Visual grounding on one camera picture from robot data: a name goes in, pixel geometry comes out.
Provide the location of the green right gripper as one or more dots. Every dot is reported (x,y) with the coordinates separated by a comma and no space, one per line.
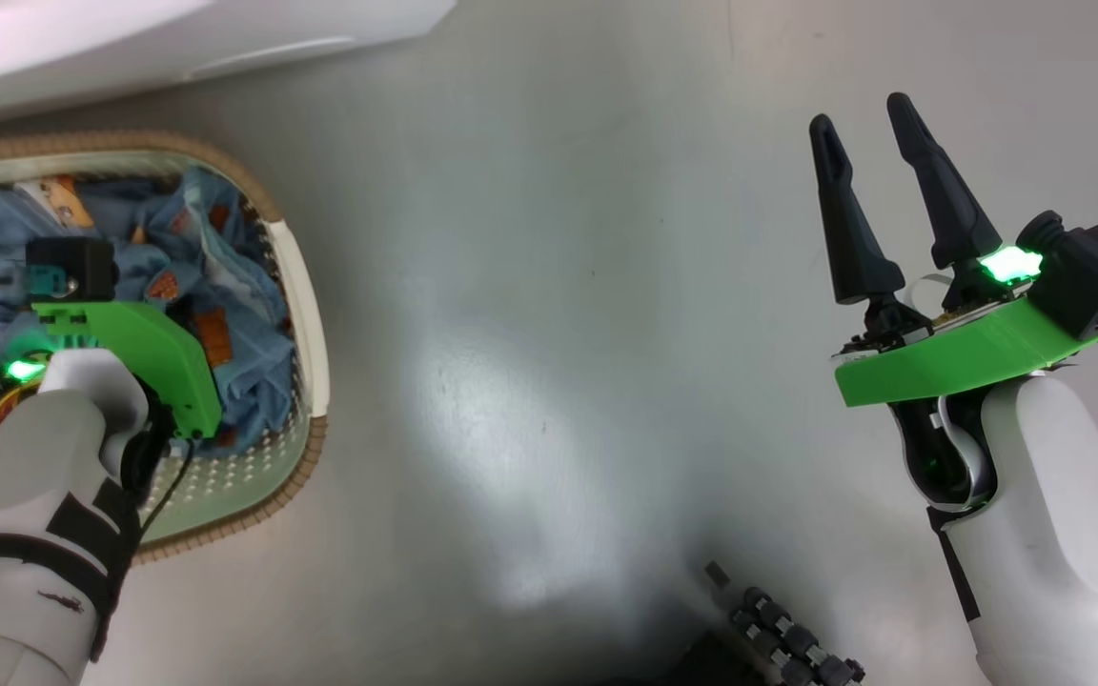
(949,362)

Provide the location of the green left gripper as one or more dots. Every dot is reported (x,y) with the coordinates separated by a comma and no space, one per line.
(149,348)

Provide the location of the blue patterned garment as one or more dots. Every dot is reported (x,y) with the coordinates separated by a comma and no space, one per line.
(244,362)

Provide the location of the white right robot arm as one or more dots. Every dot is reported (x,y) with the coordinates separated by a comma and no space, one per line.
(1054,534)

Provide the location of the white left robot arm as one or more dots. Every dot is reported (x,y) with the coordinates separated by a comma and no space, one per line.
(25,476)

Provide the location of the cream perforated basket brown rim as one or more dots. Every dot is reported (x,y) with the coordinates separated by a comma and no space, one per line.
(306,314)

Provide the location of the white front-load washing machine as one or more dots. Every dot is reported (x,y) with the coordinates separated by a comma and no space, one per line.
(130,38)

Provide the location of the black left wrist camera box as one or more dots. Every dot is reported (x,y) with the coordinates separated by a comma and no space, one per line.
(82,259)

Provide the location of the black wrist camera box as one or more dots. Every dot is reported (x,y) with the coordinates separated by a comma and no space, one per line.
(1097,272)
(82,259)

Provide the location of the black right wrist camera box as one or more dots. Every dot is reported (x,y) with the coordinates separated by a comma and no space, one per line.
(1097,272)

